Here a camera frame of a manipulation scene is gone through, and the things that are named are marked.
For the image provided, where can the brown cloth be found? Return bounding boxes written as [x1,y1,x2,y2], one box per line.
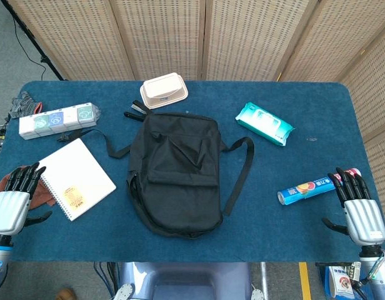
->
[0,173,58,209]

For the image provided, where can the grey patterned cloth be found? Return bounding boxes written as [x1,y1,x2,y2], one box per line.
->
[7,91,44,119]

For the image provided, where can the black tripod leg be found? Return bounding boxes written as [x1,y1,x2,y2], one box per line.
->
[0,0,68,81]

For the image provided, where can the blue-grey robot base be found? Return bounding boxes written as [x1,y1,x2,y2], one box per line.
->
[112,261,265,300]

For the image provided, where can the teal wet wipes pack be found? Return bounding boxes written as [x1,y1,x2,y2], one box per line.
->
[235,101,297,148]

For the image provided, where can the blue plastic wrap box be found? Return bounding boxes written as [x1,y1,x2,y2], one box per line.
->
[276,167,362,206]

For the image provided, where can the white tissue multipack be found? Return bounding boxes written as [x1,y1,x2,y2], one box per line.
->
[18,102,101,141]

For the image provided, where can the white spiral notebook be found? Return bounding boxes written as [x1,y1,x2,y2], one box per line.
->
[38,137,118,222]

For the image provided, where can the woven bamboo folding screen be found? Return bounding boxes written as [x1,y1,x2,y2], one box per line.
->
[6,0,385,226]

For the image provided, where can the blue and black cables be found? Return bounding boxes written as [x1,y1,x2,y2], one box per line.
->
[94,261,118,298]

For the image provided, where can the beige plastic lunch box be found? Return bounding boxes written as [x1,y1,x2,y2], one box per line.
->
[139,72,189,109]

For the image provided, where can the black backpack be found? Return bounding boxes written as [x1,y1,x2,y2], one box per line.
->
[57,111,255,240]

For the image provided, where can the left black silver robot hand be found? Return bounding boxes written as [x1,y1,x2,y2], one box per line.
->
[0,162,53,237]

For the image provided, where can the blue box with label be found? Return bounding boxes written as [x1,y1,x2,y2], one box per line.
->
[317,262,362,300]

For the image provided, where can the black stapler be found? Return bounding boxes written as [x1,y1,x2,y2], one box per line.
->
[131,99,149,115]

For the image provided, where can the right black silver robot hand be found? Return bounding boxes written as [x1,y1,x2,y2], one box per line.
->
[322,167,385,246]

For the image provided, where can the brown shoe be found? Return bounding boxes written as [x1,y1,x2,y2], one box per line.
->
[54,287,76,300]

